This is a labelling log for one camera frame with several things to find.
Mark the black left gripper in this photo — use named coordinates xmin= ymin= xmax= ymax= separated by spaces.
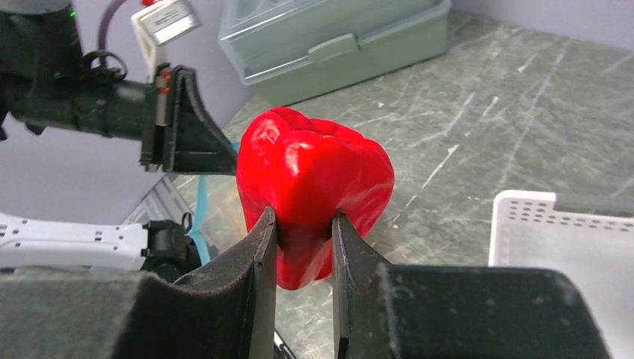
xmin=1 ymin=10 xmax=237 ymax=175

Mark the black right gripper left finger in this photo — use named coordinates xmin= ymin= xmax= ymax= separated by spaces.
xmin=1 ymin=209 xmax=276 ymax=358

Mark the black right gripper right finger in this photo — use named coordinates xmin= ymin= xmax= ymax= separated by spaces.
xmin=332 ymin=213 xmax=610 ymax=358

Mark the clear zip top bag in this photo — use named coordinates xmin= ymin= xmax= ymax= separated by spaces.
xmin=179 ymin=174 xmax=244 ymax=265

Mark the red toy pepper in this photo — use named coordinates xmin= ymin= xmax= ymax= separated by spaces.
xmin=236 ymin=107 xmax=396 ymax=290

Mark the white perforated plastic basket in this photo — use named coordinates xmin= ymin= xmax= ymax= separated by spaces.
xmin=488 ymin=190 xmax=633 ymax=358

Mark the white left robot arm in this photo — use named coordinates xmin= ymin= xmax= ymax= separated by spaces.
xmin=1 ymin=1 xmax=237 ymax=282

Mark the green lidded storage box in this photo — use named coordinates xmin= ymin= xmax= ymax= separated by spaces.
xmin=218 ymin=0 xmax=451 ymax=106

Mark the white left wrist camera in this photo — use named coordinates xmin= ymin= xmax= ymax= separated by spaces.
xmin=130 ymin=0 xmax=202 ymax=79

